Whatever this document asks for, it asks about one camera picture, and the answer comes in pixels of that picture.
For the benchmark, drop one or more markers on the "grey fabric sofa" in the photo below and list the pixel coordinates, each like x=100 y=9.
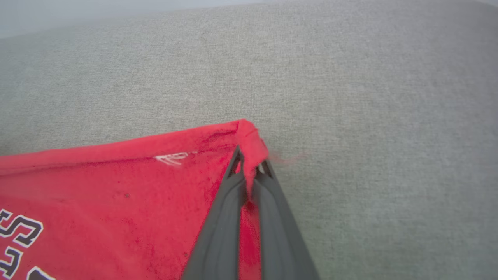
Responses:
x=369 y=116

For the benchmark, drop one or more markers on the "red and white jersey shirt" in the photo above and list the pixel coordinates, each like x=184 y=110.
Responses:
x=116 y=214

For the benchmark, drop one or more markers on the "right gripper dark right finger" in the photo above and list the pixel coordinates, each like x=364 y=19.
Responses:
x=282 y=241

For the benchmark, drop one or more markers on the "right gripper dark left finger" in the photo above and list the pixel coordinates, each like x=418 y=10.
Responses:
x=220 y=241

